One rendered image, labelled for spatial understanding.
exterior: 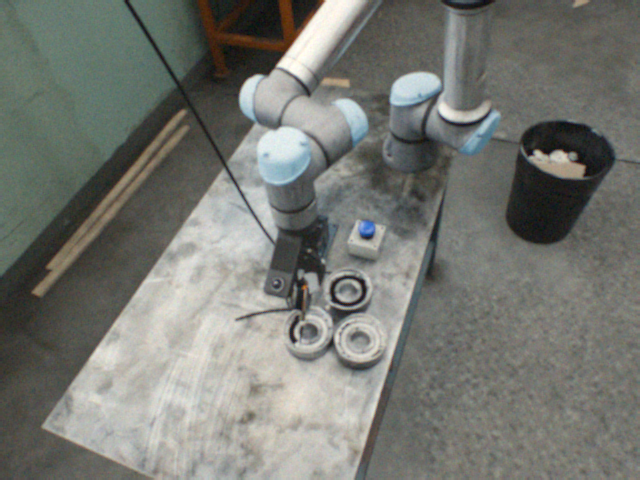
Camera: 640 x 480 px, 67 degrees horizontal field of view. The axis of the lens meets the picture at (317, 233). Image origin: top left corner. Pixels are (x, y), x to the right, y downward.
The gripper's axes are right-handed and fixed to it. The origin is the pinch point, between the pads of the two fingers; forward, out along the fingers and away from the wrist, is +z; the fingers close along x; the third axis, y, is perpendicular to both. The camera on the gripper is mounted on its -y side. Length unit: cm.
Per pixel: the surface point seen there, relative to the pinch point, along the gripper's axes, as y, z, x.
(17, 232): 36, 73, 154
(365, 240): 21.3, 8.6, -6.3
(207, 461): -31.4, 13.2, 9.1
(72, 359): -2, 93, 108
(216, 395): -19.9, 13.2, 12.9
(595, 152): 123, 58, -71
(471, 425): 17, 93, -43
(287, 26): 188, 54, 83
